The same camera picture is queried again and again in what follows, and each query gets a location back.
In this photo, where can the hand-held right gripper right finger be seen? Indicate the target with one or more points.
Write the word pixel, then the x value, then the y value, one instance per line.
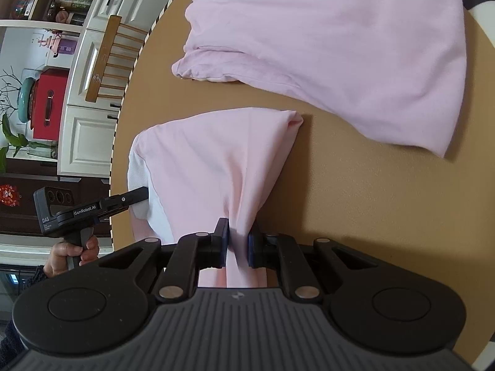
pixel 253 247

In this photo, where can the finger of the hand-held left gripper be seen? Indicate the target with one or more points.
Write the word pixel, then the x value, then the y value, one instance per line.
pixel 133 196

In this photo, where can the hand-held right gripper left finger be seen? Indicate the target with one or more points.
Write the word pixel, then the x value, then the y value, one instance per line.
pixel 223 243

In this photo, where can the person's left hand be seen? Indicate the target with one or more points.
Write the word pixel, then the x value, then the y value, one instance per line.
pixel 60 253

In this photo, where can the dark wooden sideboard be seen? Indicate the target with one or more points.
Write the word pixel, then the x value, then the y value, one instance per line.
pixel 58 177

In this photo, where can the red round ornament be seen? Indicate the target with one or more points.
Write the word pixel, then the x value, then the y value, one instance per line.
pixel 8 195

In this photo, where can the white cabinet unit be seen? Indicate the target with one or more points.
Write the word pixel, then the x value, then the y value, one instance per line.
pixel 91 139

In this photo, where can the green houseplant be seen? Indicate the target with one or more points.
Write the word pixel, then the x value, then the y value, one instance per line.
pixel 15 139

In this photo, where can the red box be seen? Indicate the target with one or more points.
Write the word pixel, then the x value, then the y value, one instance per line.
pixel 50 104

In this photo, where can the teal round pot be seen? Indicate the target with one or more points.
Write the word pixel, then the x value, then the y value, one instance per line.
pixel 25 98

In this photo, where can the wooden slat-back chair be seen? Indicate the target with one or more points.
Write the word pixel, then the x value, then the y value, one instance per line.
pixel 108 46

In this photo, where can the purple box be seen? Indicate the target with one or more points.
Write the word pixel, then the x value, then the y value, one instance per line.
pixel 66 47

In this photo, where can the white shelf unit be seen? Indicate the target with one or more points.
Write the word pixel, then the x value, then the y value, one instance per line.
pixel 38 25

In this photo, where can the plain pink garment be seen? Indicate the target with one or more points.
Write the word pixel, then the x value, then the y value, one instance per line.
pixel 328 46

